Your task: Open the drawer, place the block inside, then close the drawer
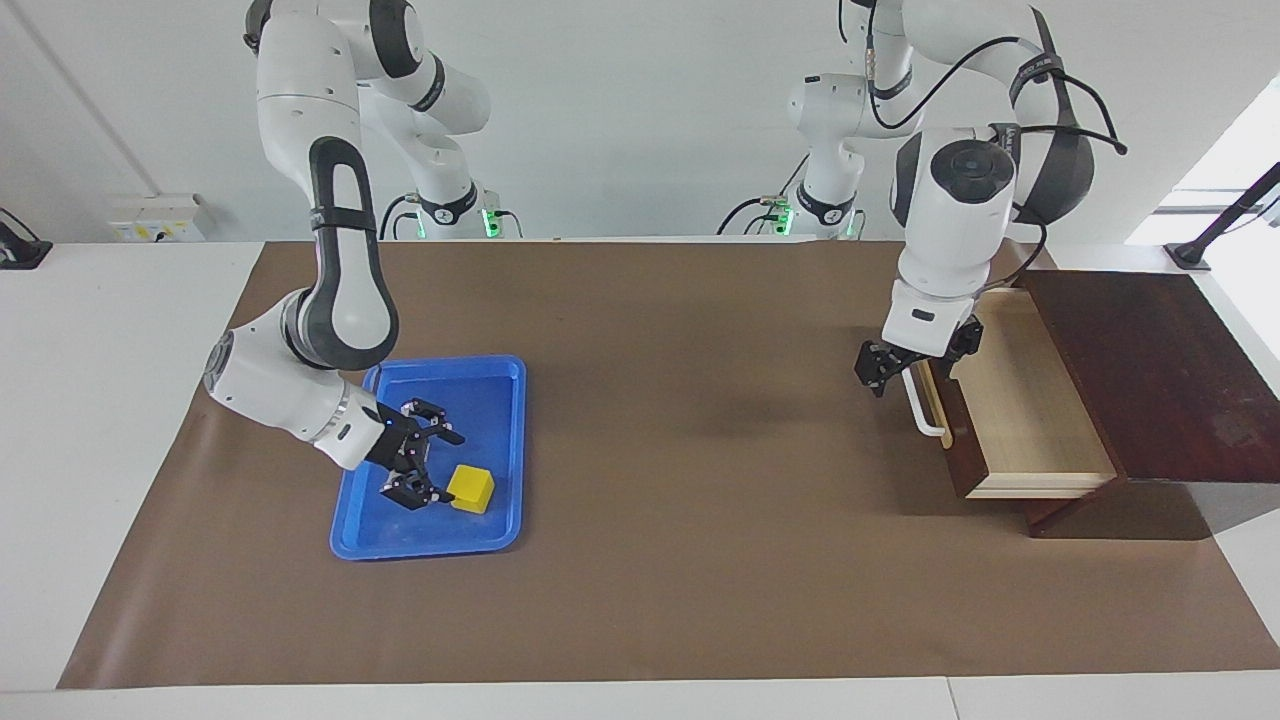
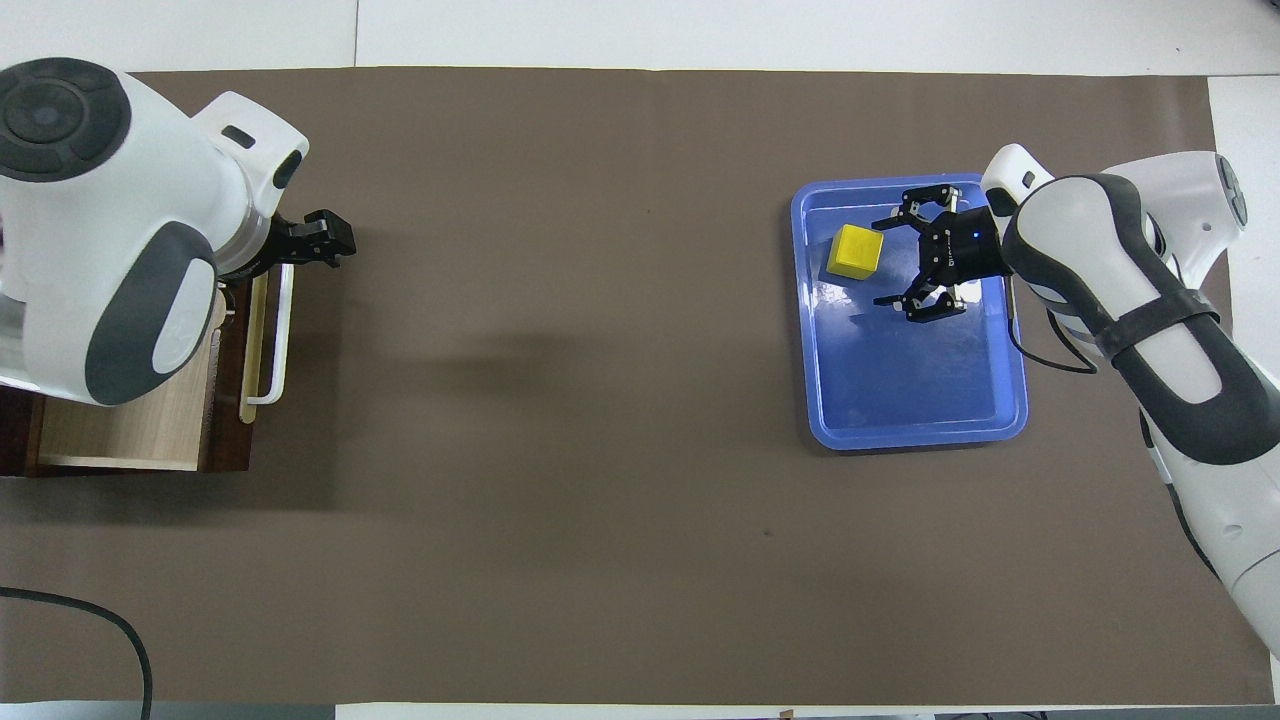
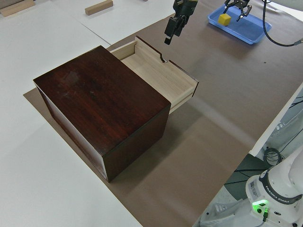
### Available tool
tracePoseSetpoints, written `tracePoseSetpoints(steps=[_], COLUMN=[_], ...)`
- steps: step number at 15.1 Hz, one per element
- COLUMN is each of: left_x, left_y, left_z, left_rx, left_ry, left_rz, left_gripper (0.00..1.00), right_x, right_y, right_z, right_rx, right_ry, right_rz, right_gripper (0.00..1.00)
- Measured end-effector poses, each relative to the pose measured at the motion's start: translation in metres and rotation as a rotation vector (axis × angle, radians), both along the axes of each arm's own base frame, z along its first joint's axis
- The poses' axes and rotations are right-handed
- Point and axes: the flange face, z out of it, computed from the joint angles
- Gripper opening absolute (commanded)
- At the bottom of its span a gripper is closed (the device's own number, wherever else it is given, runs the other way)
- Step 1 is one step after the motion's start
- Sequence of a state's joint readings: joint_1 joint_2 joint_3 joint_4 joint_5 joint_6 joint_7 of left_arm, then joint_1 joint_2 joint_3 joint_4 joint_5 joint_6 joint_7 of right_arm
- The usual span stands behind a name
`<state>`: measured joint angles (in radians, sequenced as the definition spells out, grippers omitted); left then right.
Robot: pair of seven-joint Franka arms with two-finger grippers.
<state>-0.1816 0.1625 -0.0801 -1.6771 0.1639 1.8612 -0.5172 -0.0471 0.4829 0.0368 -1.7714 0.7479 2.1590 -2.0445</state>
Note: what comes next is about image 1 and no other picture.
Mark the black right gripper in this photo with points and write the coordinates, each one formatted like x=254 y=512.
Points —
x=392 y=440

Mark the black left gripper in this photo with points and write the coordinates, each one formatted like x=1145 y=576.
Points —
x=915 y=360

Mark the yellow cube block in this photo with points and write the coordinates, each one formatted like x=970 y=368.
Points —
x=470 y=488

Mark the wooden drawer dark front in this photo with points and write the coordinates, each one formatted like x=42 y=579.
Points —
x=1020 y=400

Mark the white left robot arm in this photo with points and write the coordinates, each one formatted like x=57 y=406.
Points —
x=950 y=230

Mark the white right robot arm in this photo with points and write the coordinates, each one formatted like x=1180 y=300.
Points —
x=340 y=290

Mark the blue plastic tray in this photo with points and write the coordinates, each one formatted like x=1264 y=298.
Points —
x=480 y=400

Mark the dark brown wooden cabinet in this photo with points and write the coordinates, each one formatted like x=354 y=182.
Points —
x=1150 y=380

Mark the black slanted stand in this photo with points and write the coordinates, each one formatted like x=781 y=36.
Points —
x=1190 y=255

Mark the brown table mat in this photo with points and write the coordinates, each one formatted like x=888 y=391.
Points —
x=700 y=560

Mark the black clamp base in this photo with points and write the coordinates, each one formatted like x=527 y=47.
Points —
x=22 y=252

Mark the white wall socket box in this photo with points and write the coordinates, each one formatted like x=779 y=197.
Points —
x=160 y=215

